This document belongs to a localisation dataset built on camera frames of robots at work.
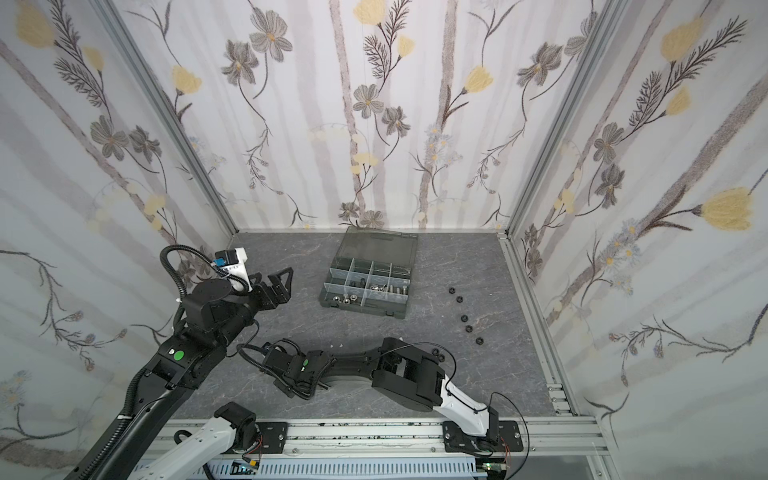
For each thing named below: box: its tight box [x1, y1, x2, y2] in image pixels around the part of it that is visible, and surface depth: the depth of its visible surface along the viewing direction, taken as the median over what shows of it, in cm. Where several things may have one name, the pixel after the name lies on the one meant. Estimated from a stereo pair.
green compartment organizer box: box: [319, 227, 418, 319], surface depth 103 cm
